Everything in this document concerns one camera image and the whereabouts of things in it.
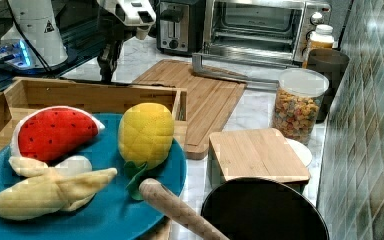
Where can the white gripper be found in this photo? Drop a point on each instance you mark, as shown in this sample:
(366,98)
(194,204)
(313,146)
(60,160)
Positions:
(138,14)

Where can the plush watermelon slice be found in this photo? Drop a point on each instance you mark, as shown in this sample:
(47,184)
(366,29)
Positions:
(52,132)

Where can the wooden pan handle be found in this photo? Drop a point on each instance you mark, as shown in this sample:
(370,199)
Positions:
(163,200)

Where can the black silver toaster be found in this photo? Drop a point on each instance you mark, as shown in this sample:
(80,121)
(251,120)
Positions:
(180,25)

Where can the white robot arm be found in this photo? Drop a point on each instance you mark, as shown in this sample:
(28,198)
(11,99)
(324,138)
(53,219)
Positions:
(35,31)

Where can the small bamboo box lid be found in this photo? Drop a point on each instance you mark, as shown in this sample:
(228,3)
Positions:
(255,153)

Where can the plush yellow pineapple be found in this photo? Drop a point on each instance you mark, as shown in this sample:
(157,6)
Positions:
(145,136)

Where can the dark brown cup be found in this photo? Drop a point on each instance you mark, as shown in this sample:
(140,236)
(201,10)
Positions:
(332,64)

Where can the black frying pan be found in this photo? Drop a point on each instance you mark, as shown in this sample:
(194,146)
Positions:
(260,209)

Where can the white round plate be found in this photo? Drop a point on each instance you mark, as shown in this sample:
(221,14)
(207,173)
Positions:
(302,151)

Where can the orange juice bottle white cap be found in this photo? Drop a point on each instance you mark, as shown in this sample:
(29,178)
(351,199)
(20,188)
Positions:
(321,37)

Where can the plush peeled banana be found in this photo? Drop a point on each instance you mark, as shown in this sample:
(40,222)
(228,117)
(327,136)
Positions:
(66,186)

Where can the stainless toaster oven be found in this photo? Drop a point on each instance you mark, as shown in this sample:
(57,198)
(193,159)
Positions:
(273,32)

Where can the wooden drawer cabinet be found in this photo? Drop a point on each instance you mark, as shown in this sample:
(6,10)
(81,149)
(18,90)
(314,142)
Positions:
(172,173)

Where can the clear jar of colourful cereal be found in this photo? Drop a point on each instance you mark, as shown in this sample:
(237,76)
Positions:
(297,103)

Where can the large bamboo cutting board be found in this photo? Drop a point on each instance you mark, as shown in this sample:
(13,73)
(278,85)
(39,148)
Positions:
(209,101)

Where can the blue round plate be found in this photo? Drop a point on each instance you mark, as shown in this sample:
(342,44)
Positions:
(111,215)

